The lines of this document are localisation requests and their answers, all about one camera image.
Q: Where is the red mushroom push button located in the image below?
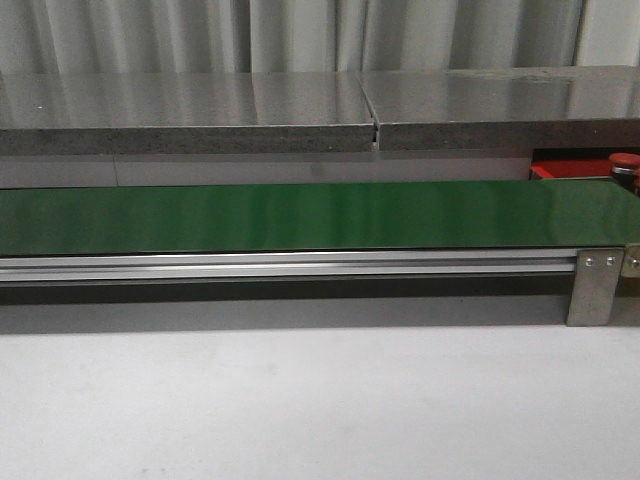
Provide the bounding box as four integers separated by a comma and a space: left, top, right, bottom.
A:
608, 152, 639, 192

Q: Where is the left steel table top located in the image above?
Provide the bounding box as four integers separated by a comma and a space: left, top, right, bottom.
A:
1, 73, 375, 156

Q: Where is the steel table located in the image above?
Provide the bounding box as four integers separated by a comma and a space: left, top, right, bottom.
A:
360, 66, 639, 151
1, 73, 375, 156

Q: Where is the red plastic tray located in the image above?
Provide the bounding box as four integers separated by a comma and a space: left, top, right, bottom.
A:
530, 148, 639, 187

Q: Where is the green conveyor belt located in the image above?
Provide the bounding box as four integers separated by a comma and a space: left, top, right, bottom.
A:
1, 180, 639, 257

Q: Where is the right steel table top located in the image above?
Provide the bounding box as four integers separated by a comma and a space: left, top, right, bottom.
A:
360, 66, 639, 151

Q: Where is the grey pleated curtain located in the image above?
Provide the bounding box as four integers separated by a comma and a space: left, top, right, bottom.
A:
1, 1, 639, 74

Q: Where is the aluminium conveyor side rail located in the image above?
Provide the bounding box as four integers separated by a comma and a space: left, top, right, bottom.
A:
1, 248, 577, 284

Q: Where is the steel conveyor support bracket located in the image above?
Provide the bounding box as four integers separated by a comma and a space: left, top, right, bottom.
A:
566, 248, 624, 327

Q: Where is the steel end bracket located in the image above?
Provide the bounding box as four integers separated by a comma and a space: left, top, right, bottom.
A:
620, 243, 640, 278

